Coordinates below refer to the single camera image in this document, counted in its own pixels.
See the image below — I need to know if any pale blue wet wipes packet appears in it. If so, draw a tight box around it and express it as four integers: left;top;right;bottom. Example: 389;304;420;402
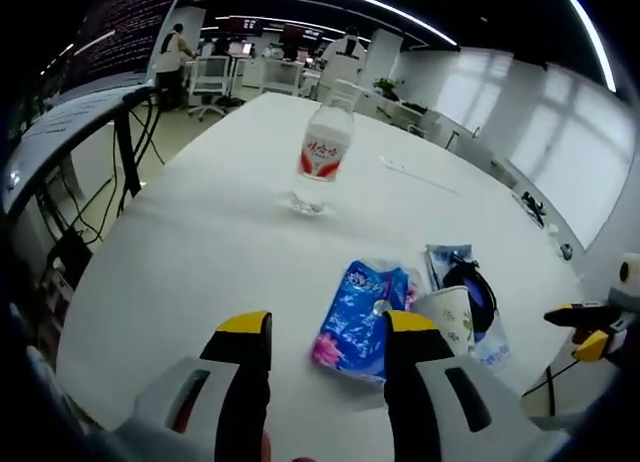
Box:
424;242;511;373

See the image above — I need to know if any blue tissue packet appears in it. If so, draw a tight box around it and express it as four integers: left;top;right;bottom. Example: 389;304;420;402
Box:
310;259;426;386

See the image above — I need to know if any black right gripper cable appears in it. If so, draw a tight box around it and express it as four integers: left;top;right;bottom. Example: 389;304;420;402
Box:
519;354;581;418

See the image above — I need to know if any large dark display screen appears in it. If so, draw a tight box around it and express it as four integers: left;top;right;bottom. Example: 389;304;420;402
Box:
59;0;186;91

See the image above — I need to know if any white paper cup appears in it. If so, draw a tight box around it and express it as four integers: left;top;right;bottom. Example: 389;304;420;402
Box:
412;284;476;358

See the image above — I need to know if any white office chair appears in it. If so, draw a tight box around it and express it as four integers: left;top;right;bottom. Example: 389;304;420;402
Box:
262;59;306;96
188;55;232;121

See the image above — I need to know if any black display stand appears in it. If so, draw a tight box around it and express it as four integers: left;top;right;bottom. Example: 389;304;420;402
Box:
112;89;161;198

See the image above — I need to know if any long ceiling strip light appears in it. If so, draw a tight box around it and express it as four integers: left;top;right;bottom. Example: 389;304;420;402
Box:
182;0;459;47

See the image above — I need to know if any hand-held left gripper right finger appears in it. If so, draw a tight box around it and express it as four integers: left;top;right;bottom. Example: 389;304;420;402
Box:
382;309;544;462

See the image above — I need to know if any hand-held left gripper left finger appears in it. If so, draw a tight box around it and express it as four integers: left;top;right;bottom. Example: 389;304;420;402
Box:
114;310;274;462

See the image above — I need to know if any potted green plant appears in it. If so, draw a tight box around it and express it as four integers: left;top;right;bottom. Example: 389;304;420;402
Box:
373;76;401;101

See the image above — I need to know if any small black object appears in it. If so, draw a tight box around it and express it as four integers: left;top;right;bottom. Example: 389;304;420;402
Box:
519;190;547;228

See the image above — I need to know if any white tabletop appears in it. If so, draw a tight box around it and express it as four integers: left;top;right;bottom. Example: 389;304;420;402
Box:
54;91;601;462

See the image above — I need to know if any clear plastic water bottle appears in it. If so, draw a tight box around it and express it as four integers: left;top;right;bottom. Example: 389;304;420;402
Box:
289;95;357;217

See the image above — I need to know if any short ceiling strip light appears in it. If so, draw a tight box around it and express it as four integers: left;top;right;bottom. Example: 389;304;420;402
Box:
557;0;619;93

